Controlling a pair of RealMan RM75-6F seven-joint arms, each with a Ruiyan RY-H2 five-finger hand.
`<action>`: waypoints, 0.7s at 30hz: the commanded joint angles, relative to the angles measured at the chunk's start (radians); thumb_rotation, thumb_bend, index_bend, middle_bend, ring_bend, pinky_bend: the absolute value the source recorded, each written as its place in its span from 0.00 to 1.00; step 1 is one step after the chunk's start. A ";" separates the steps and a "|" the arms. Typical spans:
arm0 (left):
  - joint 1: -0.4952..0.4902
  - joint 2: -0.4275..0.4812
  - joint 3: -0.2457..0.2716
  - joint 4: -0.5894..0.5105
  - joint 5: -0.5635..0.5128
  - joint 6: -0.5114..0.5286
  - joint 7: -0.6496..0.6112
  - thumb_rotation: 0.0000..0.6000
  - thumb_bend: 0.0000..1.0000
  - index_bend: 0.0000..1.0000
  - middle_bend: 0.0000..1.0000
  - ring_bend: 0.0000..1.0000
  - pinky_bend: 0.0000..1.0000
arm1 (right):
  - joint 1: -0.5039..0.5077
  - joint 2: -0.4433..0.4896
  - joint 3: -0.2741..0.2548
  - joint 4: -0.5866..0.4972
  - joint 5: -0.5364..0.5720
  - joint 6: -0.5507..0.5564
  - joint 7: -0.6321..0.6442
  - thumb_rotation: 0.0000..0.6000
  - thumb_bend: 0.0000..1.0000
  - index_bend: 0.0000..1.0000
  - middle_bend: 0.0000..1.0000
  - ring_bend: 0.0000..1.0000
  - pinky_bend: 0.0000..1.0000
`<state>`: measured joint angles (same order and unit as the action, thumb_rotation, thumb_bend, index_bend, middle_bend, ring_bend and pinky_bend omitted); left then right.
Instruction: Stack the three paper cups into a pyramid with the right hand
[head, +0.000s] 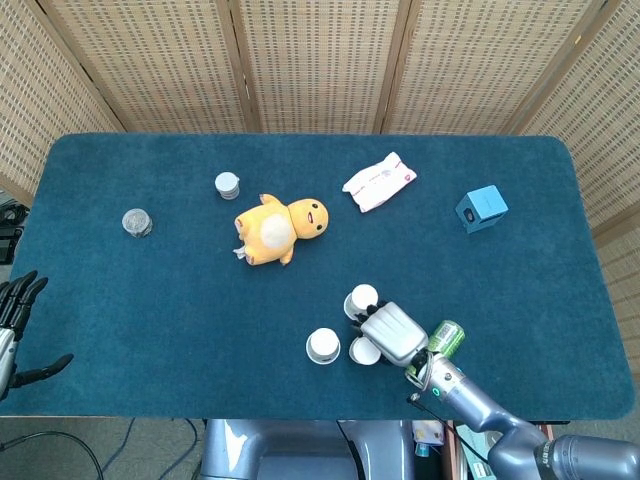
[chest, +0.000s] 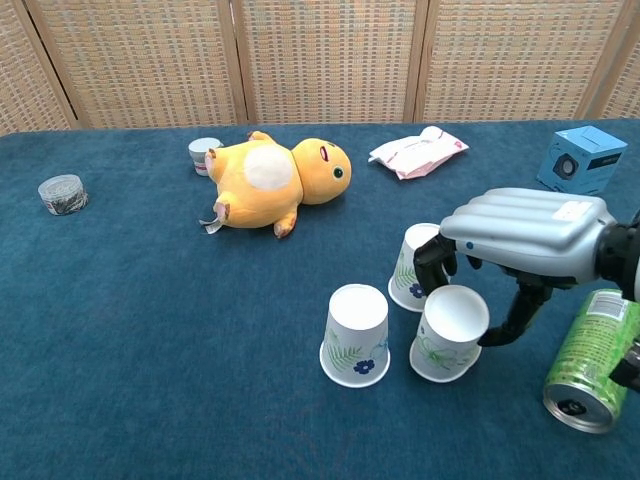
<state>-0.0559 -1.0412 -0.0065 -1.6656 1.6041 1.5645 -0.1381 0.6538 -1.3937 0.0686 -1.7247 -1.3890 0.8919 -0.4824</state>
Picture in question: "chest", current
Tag blue speaker box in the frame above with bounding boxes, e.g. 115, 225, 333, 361
536, 125, 629, 197

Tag woven wooden folding screen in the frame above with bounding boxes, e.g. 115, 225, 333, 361
0, 0, 640, 136

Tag white paper cup green flower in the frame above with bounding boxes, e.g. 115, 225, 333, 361
408, 284, 490, 384

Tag green drink can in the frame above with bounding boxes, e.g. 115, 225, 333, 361
542, 288, 640, 435

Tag blue carpet table mat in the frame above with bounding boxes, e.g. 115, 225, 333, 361
0, 118, 640, 480

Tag white floral paper cup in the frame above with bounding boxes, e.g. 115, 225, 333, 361
318, 283, 392, 390
387, 222, 452, 314

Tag yellow plush toy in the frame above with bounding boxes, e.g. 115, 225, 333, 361
198, 130, 353, 239

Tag white pink tissue pack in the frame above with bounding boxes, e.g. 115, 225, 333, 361
368, 125, 470, 181

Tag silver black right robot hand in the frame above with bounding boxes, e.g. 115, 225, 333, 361
412, 187, 617, 350

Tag clear round plastic container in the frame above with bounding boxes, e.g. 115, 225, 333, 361
37, 173, 90, 217

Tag small white lidded jar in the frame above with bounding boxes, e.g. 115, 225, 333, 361
188, 138, 224, 178

